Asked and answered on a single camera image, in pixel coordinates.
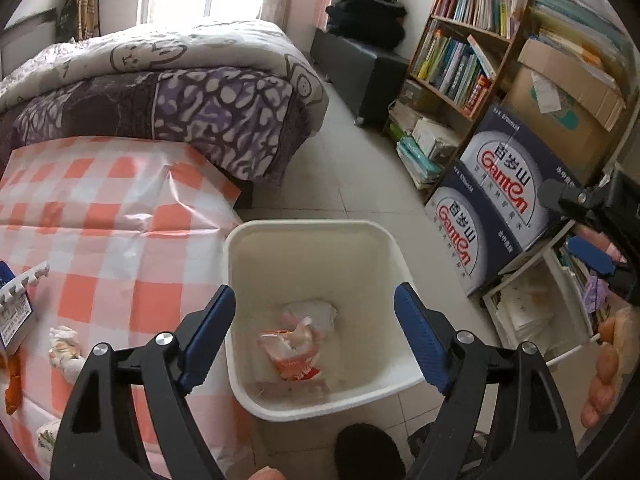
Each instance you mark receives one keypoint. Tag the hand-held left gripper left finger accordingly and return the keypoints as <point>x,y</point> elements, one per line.
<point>215,330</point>

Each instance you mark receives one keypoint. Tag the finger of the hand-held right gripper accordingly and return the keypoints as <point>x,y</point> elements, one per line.
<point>590,255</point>
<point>565,197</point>

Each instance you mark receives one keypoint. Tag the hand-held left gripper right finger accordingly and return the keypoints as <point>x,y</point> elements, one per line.
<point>420,330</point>

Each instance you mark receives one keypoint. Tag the white plastic trash bin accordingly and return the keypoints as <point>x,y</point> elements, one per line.
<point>310,260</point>

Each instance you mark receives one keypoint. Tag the white wad orange print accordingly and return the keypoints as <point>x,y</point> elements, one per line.
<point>65,352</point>

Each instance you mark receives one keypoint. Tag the person's right hand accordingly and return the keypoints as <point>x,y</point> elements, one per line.
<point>607,365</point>

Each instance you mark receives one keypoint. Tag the purple cloth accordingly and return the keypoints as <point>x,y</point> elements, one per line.
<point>596,295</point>

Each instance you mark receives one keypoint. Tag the dark blue water carton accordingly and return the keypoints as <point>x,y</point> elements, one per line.
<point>520,170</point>
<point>465,240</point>

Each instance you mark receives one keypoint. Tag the white drawer unit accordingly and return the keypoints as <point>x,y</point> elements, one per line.
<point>535,305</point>

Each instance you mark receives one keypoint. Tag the orange and white crumpled wrapper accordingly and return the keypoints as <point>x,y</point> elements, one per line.
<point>290,355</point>

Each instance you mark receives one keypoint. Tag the brown cardboard box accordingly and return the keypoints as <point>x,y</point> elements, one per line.
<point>555,110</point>

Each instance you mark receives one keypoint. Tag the white crumpled tissue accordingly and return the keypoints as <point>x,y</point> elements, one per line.
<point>312,312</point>

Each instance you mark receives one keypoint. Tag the orange checked tablecloth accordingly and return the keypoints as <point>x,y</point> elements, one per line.
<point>125,260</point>

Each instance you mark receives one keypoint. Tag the black slipper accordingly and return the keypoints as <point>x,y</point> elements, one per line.
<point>370,452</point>

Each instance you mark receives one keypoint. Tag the stack of flat books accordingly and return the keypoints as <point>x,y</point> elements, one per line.
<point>425,150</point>

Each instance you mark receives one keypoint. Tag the row of leaning books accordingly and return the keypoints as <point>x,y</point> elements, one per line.
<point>452,67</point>

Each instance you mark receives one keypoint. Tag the stack of folders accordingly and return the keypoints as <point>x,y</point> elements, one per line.
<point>575,25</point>

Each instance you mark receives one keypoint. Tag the wooden bookshelf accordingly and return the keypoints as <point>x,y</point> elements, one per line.
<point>520,25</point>

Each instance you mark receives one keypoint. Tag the white toothed plastic strip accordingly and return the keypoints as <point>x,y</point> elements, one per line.
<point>30,280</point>

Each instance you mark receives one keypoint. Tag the white crumpled paper green print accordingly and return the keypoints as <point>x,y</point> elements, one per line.
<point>46,437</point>

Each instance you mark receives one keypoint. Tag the blue and white small box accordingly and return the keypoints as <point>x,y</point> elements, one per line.
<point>12,315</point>

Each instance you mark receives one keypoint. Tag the row of upright books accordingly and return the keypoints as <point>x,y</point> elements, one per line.
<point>480,5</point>

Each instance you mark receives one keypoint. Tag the black cabinet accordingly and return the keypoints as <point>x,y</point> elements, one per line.
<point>370,75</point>

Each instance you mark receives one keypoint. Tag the purple and white patterned quilt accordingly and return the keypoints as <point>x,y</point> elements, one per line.
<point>150,95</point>

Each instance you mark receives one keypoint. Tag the pile of dark clothes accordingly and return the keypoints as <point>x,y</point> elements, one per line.
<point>367,12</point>

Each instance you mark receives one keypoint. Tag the black bag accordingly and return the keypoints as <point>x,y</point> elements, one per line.
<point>67,17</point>

